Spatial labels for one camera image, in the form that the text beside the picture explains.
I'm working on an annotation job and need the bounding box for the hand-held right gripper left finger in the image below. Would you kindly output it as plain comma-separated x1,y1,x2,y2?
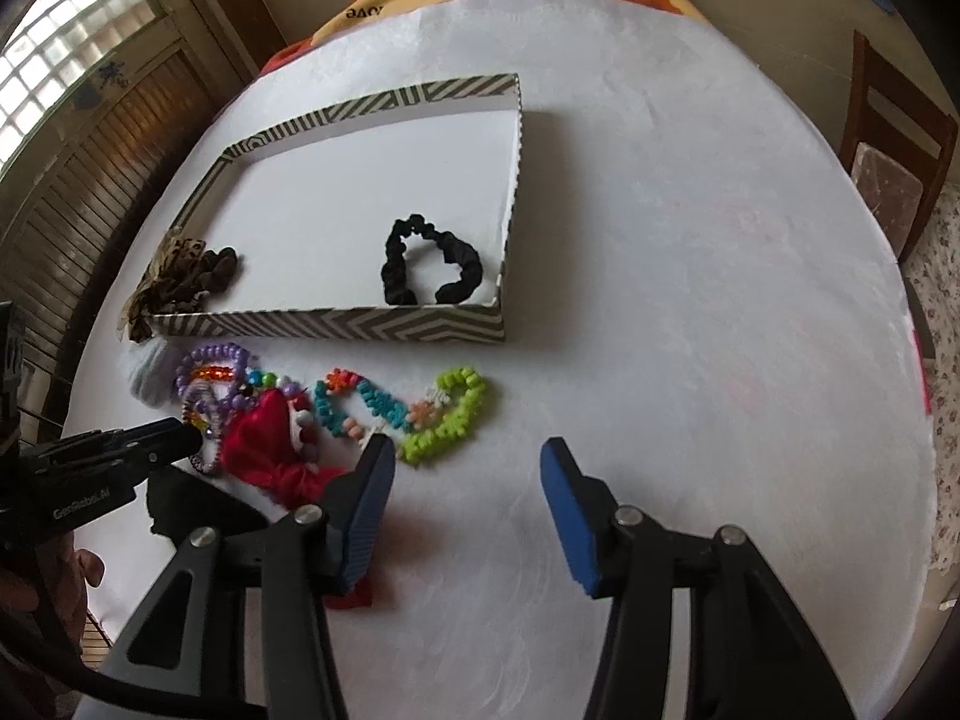
97,431,396,720

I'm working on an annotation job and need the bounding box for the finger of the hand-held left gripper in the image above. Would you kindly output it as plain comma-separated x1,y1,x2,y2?
96,424,209,478

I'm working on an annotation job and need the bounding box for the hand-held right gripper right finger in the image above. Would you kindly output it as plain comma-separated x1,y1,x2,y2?
540,436,856,720

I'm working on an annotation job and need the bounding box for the black knit headband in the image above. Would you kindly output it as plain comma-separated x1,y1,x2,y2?
146,465,269,542

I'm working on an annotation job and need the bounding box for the white fluffy hair tie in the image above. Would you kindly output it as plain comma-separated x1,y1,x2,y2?
127,341,181,402

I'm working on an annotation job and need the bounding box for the rainbow bead bracelet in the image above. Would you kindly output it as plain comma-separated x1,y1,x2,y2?
182,364,242,475

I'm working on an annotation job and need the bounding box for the red fabric bow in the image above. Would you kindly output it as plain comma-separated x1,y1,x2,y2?
223,390,376,608

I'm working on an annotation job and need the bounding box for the mixed large bead bracelet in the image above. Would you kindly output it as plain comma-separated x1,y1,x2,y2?
240,369,317,460

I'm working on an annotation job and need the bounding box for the black scrunchie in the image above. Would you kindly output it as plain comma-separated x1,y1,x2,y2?
381,216,485,307

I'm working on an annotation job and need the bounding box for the striped cardboard box tray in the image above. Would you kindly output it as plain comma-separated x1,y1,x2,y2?
146,73,524,346

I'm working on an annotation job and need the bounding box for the person's left hand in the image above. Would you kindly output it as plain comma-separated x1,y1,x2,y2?
41,546,104,612

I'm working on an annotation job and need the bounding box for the leopard print hair bow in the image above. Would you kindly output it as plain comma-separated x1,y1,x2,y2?
118,235,207,342

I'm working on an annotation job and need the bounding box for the brown scrunchie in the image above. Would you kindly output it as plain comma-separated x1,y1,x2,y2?
169,247,239,314

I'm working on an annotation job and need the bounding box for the wooden louvred door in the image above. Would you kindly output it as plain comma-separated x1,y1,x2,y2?
0,45,233,421

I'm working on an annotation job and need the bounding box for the white table cover sheet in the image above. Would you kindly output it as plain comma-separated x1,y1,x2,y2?
56,0,938,720

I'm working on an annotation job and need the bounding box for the glass block window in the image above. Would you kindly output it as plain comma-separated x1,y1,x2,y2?
0,0,170,181

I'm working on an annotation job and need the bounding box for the wooden chair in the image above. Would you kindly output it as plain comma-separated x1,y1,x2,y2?
840,30,960,263

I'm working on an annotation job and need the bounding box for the black cable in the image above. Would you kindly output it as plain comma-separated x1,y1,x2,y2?
0,619,267,719

